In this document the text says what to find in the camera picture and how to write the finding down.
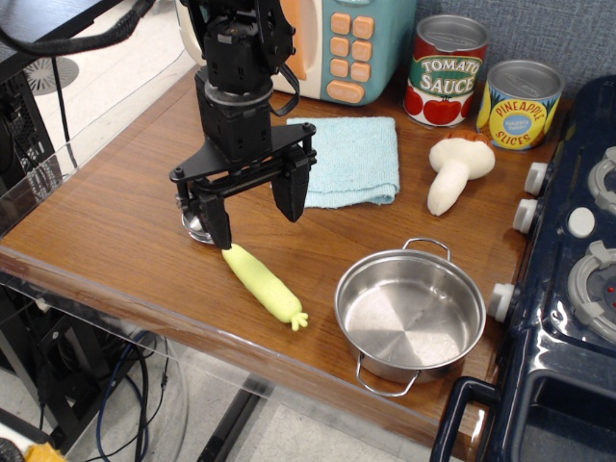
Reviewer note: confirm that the tomato sauce can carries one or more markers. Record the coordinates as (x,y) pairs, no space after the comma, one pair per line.
(449,52)

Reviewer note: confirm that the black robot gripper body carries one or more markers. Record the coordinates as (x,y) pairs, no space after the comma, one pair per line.
(242,149)

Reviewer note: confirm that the stainless steel pot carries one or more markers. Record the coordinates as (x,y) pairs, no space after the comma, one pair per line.
(409,316)

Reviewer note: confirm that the black computer tower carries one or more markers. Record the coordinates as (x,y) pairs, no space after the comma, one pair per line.
(24,139)

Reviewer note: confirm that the clear acrylic table guard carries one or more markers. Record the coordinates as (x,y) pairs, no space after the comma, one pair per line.
(112,113)

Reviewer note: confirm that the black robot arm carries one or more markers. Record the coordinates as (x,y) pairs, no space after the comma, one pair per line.
(243,44)

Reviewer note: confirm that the green handled ice cream scoop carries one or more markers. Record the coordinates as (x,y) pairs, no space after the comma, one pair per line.
(266,287)

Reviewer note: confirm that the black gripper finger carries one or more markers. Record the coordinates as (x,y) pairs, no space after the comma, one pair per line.
(215,219)
(290,186)

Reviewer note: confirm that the white plush mushroom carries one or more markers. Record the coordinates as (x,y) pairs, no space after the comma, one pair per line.
(457,158)

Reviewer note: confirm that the pineapple slices can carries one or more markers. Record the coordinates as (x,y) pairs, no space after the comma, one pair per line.
(518,104)

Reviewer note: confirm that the light blue folded cloth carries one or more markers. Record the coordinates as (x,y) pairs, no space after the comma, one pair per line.
(356,162)

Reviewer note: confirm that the teal toy microwave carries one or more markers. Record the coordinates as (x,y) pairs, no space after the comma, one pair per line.
(340,51)

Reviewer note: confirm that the dark blue toy stove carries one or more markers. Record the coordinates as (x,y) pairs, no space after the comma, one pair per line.
(554,399)

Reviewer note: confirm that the black table leg frame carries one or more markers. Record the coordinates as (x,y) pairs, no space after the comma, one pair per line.
(236,416)

